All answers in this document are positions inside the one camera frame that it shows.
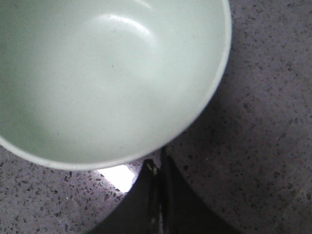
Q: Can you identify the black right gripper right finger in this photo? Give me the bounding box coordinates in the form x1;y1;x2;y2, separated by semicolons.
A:
159;147;240;234

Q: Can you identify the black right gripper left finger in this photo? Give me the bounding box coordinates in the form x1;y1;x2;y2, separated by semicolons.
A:
89;159;160;234

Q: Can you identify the green bowl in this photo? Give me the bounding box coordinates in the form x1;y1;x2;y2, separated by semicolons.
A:
0;0;232;170

